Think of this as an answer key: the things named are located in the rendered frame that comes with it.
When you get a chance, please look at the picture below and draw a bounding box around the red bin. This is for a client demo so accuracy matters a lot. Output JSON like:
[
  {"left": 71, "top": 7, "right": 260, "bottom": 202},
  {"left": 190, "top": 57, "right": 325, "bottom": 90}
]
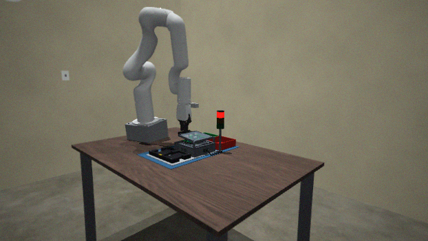
[{"left": 215, "top": 136, "right": 236, "bottom": 150}]

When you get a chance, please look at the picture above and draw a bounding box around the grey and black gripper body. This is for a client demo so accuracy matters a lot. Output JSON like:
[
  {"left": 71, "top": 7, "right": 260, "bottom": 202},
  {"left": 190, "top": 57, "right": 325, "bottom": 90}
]
[{"left": 176, "top": 104, "right": 191, "bottom": 121}]

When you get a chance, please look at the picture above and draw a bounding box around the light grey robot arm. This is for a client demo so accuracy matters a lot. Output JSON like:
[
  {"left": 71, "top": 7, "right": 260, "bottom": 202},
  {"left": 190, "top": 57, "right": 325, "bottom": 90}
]
[{"left": 123, "top": 7, "right": 199, "bottom": 125}]

